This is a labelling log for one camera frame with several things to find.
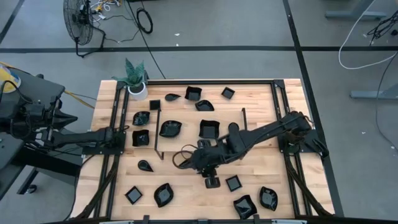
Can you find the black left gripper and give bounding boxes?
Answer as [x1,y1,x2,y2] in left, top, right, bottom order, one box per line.
[37,105,78,131]

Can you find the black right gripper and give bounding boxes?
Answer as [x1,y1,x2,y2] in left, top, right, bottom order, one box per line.
[188,147,223,189]

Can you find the black desk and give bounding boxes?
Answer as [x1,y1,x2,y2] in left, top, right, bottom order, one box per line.
[0,67,85,200]

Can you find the wooden riser shelf black legs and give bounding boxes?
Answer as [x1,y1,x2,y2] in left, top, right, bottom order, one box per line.
[154,107,249,161]

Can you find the white wipes canister yellow label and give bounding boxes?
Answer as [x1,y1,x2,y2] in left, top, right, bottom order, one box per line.
[0,65,22,93]

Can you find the snake plant in white pot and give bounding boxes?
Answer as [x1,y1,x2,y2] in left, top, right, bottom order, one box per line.
[111,57,149,102]

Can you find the black floor fan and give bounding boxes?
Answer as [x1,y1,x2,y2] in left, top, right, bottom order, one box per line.
[63,0,107,59]

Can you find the wooden desk grey legs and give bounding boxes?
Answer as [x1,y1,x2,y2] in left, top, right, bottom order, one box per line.
[325,0,398,100]

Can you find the yellow cable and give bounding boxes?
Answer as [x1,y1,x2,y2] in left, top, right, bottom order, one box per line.
[63,89,96,110]

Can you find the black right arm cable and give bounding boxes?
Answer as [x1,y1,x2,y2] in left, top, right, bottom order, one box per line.
[172,144,200,170]

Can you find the black aluminium rig frame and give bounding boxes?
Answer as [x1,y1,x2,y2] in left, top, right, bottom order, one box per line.
[74,79,335,224]

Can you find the black coiled floor cable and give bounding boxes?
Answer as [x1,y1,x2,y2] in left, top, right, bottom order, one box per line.
[136,7,154,35]

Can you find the white floor cable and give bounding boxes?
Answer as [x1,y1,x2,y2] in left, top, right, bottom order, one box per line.
[338,0,398,70]

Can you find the black cable bundle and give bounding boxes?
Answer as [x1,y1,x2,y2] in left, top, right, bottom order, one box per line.
[366,11,398,40]

